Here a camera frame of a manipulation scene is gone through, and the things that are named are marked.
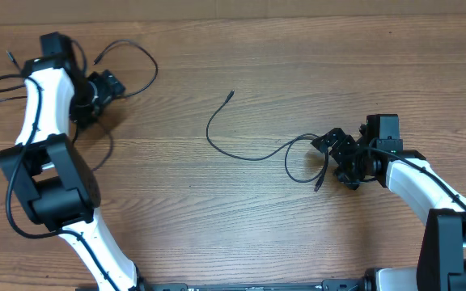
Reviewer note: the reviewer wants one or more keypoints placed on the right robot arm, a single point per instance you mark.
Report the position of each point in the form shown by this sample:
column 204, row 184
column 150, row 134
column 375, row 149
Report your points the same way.
column 379, row 155

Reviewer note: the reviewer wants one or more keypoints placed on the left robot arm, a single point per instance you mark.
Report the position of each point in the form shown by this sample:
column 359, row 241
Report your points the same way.
column 52, row 182

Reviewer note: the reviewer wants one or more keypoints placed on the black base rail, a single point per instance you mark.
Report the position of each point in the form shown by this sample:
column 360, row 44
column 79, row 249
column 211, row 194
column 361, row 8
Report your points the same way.
column 253, row 287

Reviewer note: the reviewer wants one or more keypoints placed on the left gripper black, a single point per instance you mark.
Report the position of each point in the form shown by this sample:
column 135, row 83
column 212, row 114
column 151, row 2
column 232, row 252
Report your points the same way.
column 108, row 86

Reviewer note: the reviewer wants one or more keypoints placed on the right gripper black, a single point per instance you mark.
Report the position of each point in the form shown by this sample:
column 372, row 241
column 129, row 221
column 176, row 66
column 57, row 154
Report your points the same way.
column 337, row 153

